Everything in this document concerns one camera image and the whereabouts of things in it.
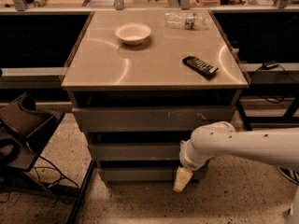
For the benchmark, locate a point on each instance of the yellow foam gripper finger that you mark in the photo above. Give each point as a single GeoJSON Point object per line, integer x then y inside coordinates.
{"type": "Point", "coordinates": [183, 177]}

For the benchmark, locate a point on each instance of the white paper bowl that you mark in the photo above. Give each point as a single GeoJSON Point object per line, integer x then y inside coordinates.
{"type": "Point", "coordinates": [132, 33]}

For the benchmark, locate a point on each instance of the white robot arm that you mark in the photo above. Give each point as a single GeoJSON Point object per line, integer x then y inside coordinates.
{"type": "Point", "coordinates": [278, 147]}

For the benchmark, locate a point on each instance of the grey drawer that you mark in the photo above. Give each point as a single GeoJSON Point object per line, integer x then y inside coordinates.
{"type": "Point", "coordinates": [135, 152]}
{"type": "Point", "coordinates": [137, 174]}
{"type": "Point", "coordinates": [149, 119]}

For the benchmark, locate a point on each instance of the black power adapter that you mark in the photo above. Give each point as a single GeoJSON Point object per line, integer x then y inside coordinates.
{"type": "Point", "coordinates": [269, 65]}

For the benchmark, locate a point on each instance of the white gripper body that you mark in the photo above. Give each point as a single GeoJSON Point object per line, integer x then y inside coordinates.
{"type": "Point", "coordinates": [186, 160]}

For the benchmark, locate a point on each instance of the grey bottom drawer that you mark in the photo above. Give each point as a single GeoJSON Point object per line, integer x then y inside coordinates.
{"type": "Point", "coordinates": [137, 174]}

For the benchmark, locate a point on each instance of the grey top drawer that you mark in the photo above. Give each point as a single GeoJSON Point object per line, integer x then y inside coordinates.
{"type": "Point", "coordinates": [149, 119]}

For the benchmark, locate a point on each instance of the black snack bar packet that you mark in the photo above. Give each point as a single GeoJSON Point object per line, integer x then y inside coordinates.
{"type": "Point", "coordinates": [200, 66]}

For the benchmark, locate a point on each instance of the clear plastic water bottle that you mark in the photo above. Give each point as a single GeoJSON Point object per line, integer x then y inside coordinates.
{"type": "Point", "coordinates": [185, 20]}

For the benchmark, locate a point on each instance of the black sneaker with stripes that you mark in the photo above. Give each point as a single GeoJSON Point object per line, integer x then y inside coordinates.
{"type": "Point", "coordinates": [290, 175]}

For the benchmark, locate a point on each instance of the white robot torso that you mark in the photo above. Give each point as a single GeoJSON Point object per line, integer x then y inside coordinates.
{"type": "Point", "coordinates": [293, 216]}

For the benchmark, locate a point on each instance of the grey drawer cabinet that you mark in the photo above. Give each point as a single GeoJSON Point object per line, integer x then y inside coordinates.
{"type": "Point", "coordinates": [105, 72]}

